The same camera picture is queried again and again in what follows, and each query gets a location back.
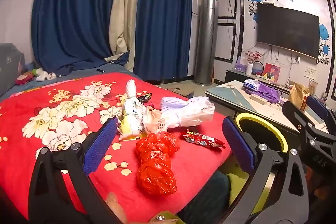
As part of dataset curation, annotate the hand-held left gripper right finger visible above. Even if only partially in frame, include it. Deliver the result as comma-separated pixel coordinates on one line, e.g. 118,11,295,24
222,116,309,224

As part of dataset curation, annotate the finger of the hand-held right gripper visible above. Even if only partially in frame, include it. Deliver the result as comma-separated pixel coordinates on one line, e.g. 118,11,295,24
307,95,336,132
282,101,315,135

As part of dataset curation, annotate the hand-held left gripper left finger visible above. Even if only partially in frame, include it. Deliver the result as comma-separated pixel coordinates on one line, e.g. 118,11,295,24
28,118,126,224

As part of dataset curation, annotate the yellow rim trash bin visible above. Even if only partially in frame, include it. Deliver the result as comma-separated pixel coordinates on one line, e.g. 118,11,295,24
234,112,289,155

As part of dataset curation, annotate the long red snack wrapper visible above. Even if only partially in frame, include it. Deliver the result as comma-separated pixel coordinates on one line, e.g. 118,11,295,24
183,130,226,149

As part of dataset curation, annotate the white knotted plastic bag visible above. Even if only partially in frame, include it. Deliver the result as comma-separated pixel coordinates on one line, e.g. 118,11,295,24
119,80,145,141

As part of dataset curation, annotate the red plastic bag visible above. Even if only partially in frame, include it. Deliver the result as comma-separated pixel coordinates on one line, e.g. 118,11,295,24
135,131,181,195

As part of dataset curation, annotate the white purple plastic bag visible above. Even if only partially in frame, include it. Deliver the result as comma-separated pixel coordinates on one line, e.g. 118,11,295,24
160,96,216,130

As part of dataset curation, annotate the beige plastic bag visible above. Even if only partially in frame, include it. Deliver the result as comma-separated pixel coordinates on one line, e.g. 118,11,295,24
143,106,169,134

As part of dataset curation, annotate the black snack wrapper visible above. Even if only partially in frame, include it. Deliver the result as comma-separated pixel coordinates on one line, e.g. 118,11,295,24
136,93,153,104

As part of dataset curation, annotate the person's left hand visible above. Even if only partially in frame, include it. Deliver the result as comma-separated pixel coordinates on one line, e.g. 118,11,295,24
105,193,128,224

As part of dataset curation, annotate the brown paper bag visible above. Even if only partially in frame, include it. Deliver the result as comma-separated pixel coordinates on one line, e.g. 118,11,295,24
288,82,311,112

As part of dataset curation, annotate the purple cloth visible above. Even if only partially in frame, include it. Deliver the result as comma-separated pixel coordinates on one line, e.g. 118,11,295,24
245,82,282,104

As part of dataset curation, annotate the white paper sheet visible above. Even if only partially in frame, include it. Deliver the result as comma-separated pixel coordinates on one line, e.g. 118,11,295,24
304,67,317,80

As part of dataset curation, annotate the white power strip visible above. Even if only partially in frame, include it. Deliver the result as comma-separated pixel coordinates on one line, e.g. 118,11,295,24
249,93,268,105

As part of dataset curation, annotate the person's green clothing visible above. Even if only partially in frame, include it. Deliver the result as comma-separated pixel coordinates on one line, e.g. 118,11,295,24
226,173,250,207

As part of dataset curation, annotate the colourful painting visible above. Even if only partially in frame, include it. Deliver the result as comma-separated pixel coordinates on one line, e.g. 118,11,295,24
262,63,281,82

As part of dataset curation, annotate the coffee table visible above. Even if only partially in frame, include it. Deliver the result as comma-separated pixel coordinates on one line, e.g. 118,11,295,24
205,80,336,135

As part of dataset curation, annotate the white blue tissue pack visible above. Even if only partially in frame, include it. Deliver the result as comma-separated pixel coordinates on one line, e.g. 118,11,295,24
242,79,260,91

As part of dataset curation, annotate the red floral blanket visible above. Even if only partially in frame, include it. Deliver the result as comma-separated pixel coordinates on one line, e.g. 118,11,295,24
0,72,233,222

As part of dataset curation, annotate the round blue ornament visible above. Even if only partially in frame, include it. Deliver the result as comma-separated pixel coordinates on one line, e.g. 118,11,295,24
252,61,264,78

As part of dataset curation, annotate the dark teal cloth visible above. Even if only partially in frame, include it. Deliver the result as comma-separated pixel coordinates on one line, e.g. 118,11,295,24
177,171,231,224

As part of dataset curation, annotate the dark television cabinet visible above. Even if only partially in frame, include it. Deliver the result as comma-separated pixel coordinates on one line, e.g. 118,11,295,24
225,69,292,94

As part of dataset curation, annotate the purple box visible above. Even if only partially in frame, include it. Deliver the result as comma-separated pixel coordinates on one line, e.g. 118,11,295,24
236,56,248,71

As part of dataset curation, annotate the blue bed sheet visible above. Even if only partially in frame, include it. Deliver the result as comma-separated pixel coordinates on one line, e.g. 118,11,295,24
0,61,142,99

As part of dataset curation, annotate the white green plush toy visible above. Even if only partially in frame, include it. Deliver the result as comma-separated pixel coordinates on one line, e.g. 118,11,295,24
31,68,57,82

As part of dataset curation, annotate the red plush toy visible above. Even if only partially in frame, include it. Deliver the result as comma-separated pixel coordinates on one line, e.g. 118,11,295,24
15,72,34,85

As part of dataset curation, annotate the silver tower air conditioner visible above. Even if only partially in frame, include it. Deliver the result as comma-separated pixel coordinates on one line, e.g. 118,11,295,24
193,0,219,85

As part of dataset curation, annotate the grey cushion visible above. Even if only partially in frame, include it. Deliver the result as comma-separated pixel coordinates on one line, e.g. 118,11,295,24
0,43,25,96

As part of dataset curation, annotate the beige curtain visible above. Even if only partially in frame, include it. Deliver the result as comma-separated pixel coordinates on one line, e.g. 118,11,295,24
108,0,145,67

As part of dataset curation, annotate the black wall television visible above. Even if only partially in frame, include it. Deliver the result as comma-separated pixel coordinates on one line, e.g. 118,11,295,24
256,2,321,60

